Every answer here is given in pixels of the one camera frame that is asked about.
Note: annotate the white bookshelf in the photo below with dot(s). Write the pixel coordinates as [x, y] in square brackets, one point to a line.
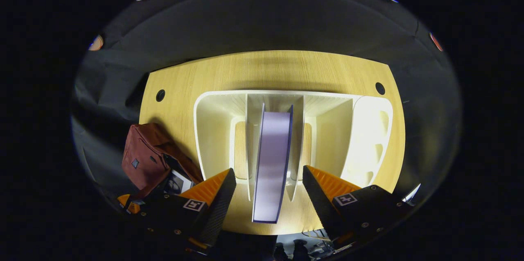
[331, 138]

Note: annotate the dark red schoolbag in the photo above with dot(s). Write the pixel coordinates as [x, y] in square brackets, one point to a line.
[143, 150]

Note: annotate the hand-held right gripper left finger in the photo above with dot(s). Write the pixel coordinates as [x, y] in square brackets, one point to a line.
[219, 212]

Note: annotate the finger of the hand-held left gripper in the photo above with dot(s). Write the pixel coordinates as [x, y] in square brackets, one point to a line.
[130, 205]

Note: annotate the white portrait cover book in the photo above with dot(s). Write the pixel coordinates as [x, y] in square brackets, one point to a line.
[178, 183]

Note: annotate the dark blue cover book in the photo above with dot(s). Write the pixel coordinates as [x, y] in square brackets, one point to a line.
[272, 162]

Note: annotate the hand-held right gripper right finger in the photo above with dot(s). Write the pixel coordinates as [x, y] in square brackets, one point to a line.
[321, 203]

